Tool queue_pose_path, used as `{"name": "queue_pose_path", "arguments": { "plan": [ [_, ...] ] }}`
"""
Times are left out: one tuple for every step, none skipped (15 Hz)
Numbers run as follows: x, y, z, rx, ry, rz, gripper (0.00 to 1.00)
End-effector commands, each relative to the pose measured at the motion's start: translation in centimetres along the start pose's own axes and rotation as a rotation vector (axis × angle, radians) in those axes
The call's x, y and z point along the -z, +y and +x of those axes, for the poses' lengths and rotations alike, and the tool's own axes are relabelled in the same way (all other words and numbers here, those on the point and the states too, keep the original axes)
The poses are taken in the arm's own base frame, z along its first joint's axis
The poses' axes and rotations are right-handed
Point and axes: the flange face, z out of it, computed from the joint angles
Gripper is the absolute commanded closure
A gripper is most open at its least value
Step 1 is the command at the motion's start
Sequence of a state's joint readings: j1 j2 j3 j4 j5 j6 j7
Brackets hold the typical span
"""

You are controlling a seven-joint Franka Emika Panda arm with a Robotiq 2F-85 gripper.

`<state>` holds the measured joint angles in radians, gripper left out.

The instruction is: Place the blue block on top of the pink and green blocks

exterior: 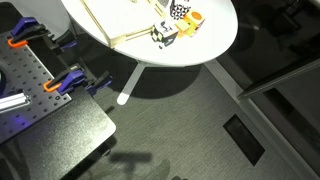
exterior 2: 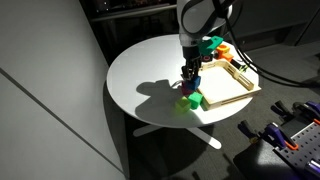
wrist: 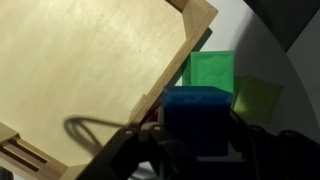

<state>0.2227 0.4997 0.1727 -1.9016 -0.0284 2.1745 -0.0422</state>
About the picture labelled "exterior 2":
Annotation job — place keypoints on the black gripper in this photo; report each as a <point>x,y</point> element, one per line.
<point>191,55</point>

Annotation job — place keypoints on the blue block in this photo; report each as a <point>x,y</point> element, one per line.
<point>194,83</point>

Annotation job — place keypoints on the pink block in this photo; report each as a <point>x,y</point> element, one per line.
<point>185,90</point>

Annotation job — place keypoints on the dark green block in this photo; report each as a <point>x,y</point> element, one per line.
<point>195,100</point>

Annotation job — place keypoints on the lime green block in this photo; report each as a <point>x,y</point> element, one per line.
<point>182,104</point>

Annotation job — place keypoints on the orange block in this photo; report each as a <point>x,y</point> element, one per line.
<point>222,49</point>

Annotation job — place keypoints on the black cube with red mark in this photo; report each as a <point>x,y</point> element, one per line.
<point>207,57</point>

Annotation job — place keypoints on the light wooden tray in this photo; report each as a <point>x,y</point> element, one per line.
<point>226,85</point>

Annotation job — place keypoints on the white printed cube checkered side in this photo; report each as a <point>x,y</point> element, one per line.
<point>237,64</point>

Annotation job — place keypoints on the purple spring clamp orange tip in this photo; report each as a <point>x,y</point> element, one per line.
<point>300,110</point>
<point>278,135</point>

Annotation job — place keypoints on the dark perforated pegboard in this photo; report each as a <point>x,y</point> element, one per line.
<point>303,146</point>

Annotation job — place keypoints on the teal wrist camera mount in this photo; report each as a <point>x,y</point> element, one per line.
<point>210,44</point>

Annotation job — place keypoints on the gray metal shelf rail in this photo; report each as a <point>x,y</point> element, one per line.
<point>133,11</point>

